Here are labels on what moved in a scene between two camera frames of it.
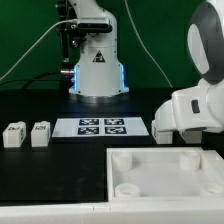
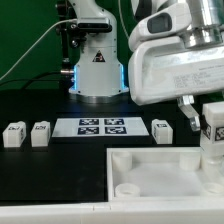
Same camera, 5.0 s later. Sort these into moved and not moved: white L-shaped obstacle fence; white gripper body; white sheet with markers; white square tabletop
Moved: white gripper body
Not moved: white sheet with markers; white square tabletop; white L-shaped obstacle fence
